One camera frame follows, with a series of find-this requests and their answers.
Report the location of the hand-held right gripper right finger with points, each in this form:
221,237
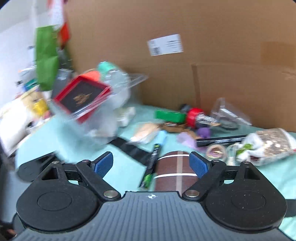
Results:
197,164

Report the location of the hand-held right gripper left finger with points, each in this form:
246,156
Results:
104,163

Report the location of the brown glasses case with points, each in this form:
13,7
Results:
171,171

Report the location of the black marker with blue cap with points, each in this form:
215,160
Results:
153,155

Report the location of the red gift box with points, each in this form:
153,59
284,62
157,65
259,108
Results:
81,97

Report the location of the black patterned tape roll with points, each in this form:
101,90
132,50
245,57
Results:
209,151

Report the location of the lilac ribbon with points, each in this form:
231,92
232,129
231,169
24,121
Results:
185,139

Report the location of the red tape roll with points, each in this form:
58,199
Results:
192,117

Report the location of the clear packet of wooden sticks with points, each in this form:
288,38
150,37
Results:
143,133

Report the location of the small green box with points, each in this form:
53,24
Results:
168,115

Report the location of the plain black tape roll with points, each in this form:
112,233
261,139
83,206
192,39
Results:
185,107

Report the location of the clear plastic case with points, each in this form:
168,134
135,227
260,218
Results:
231,113

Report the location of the clear bag of mixed nuts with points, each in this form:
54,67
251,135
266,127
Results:
272,141

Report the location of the teal cloth with black stripe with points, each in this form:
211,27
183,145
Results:
277,176

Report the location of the clear plastic container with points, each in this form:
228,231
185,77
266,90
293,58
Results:
129,81

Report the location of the small grey box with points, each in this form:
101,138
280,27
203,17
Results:
62,78

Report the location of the water bottle with green label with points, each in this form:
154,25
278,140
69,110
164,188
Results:
106,67

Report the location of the green non-woven bag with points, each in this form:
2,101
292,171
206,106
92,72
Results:
46,58

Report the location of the cardboard box wall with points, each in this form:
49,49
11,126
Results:
208,69

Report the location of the red and white wall calendar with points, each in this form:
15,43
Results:
55,14

